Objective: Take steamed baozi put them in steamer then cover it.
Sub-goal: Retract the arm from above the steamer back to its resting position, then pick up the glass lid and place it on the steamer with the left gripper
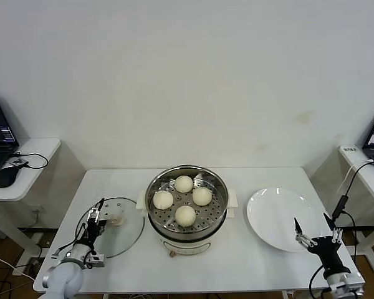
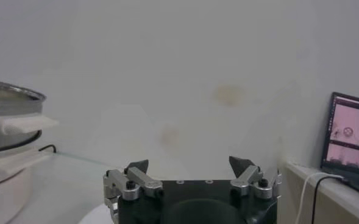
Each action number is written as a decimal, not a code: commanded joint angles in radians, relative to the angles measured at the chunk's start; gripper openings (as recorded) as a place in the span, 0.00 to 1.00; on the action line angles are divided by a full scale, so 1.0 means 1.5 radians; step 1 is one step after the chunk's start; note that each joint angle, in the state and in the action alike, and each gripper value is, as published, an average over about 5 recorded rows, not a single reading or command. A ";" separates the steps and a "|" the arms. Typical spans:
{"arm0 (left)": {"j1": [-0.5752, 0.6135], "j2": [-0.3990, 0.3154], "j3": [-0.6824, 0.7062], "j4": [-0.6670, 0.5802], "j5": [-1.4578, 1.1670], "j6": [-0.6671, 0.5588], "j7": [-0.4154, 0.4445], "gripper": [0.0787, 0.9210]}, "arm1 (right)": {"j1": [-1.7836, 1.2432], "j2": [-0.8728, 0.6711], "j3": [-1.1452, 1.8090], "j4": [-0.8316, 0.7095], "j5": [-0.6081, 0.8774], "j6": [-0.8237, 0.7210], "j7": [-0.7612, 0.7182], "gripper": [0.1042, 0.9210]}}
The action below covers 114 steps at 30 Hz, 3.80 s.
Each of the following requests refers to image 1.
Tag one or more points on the black computer mouse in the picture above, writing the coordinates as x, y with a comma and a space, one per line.
7, 177

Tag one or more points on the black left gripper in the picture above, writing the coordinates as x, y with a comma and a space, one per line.
94, 232

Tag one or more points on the white round plate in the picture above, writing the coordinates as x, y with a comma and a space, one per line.
268, 218

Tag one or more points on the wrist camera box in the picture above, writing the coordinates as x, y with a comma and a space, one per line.
355, 285
96, 260

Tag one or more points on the stainless steel steamer basket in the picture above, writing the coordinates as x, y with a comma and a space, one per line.
215, 211

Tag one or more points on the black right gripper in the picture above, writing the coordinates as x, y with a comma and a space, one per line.
327, 252

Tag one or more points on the white side table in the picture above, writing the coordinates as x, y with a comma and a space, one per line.
34, 174
355, 159

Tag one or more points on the black table foot bar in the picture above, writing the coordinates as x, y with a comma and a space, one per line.
361, 228
34, 230

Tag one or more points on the cream electric cooker base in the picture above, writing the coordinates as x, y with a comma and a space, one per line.
190, 246

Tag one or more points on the white steamed baozi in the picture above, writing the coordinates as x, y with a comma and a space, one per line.
163, 199
184, 183
202, 196
185, 215

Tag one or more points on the black laptop with dark screen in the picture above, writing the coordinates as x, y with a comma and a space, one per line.
0, 130

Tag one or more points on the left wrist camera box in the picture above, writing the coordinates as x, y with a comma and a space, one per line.
96, 260

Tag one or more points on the small black usb hub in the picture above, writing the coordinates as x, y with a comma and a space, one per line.
18, 161

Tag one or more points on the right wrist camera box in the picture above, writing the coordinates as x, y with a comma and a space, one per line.
355, 285

